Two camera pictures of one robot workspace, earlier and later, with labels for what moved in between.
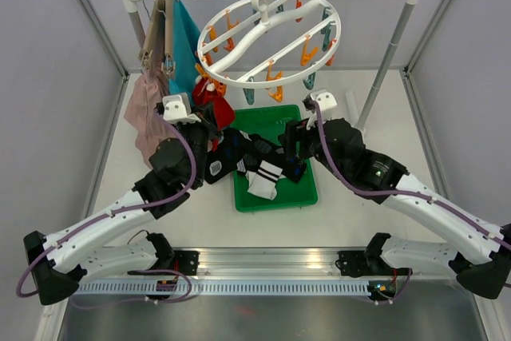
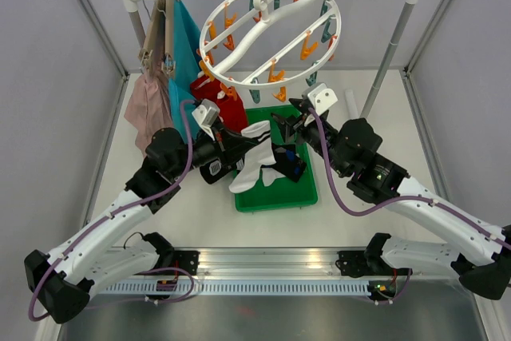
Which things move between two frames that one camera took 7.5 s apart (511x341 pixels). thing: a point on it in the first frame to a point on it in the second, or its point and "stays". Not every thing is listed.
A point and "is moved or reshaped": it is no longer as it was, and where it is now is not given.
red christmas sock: x=223 y=113 is moved or reshaped
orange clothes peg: x=220 y=87 to x=230 y=90
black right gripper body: x=310 y=143 to x=310 y=131
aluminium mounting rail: x=278 y=263 stays
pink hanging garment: x=148 y=125 stays
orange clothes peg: x=204 y=73 is moved or reshaped
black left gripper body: x=196 y=136 to x=222 y=148
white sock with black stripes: x=264 y=181 to x=258 y=156
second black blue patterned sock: x=291 y=168 stays
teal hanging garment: x=186 y=31 stays
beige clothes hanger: x=163 y=12 stays
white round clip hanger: x=270 y=40 is moved or reshaped
